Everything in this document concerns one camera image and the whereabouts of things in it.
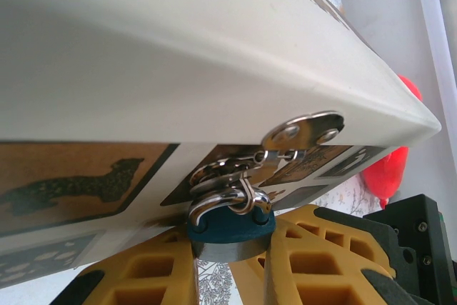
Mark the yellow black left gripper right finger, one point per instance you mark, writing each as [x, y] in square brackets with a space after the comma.
[321, 269]

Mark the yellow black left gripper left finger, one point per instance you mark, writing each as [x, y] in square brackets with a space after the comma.
[150, 269]

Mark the blue padlock with silver shackle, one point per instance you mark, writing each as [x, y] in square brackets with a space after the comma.
[228, 233]

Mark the white box with brown pictures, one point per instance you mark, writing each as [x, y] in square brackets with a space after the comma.
[143, 69]

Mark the silver metal hasp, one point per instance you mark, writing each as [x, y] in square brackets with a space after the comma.
[303, 131]

